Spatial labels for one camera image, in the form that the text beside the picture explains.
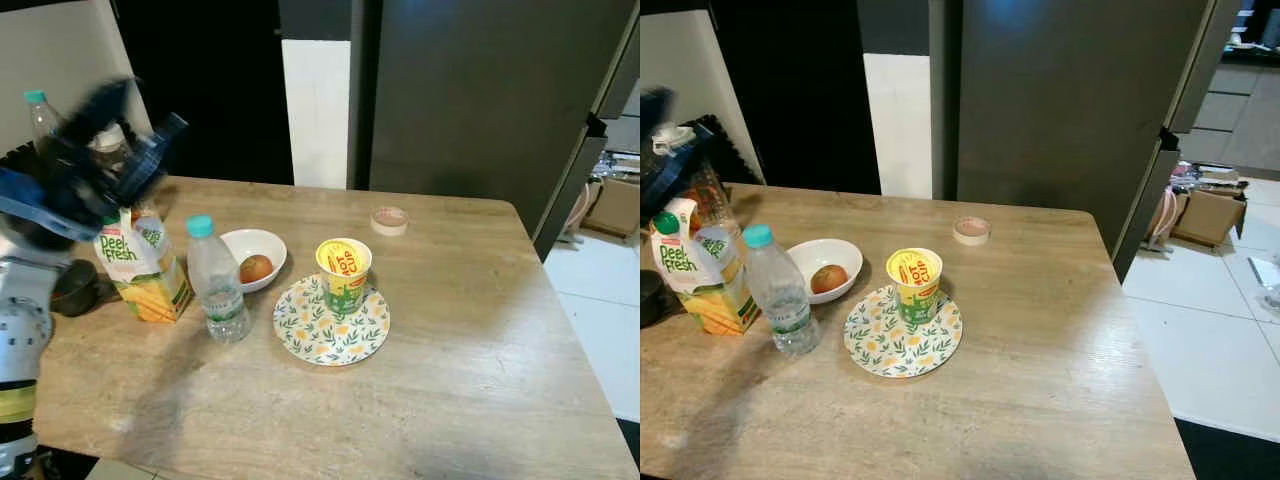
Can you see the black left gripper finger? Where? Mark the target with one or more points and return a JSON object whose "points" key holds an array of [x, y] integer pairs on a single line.
{"points": [[698, 150], [100, 105], [155, 150], [655, 112]]}

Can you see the silver fridge door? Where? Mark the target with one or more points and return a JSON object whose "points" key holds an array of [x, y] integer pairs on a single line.
{"points": [[572, 185], [1145, 210]]}

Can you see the yellow instant noodle cup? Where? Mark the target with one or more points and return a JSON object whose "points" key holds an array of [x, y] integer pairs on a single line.
{"points": [[345, 285], [915, 295]]}

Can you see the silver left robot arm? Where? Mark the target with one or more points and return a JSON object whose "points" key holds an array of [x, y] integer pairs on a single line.
{"points": [[20, 340]]}

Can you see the grey fridge cabinet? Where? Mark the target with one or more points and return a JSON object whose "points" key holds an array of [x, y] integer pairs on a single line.
{"points": [[1050, 100], [470, 100]]}

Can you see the large brown cardboard box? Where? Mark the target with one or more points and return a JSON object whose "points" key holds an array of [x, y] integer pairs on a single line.
{"points": [[612, 208], [1210, 215]]}

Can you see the tall water bottle teal cap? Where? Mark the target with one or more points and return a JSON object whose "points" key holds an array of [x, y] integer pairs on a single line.
{"points": [[42, 120]]}

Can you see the grey freezer door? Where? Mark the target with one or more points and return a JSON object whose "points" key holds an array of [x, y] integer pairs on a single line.
{"points": [[1200, 60], [608, 72]]}

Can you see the Deel Fresh juice carton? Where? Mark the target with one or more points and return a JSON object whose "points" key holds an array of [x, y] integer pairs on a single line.
{"points": [[700, 280], [140, 275]]}

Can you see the small black bowl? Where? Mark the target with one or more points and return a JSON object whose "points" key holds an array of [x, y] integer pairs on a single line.
{"points": [[75, 290], [650, 300]]}

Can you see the white ceramic bowl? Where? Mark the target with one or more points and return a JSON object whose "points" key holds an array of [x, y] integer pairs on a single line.
{"points": [[250, 242], [830, 250]]}

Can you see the small water bottle teal cap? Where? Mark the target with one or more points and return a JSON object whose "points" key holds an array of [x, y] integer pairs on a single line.
{"points": [[782, 300], [218, 290]]}

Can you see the red orange round fruit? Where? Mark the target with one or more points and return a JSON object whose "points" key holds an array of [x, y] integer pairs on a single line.
{"points": [[829, 279], [257, 269]]}

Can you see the white tape roll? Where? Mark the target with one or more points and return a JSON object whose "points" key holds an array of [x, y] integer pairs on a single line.
{"points": [[971, 240], [390, 230]]}

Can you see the floral print plate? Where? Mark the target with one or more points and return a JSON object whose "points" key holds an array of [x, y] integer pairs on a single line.
{"points": [[330, 340], [900, 355]]}

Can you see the wooden dining table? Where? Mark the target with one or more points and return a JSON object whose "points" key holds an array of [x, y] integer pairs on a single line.
{"points": [[450, 350], [1050, 380]]}

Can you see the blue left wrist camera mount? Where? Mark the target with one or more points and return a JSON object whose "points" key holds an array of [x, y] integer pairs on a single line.
{"points": [[35, 205]]}

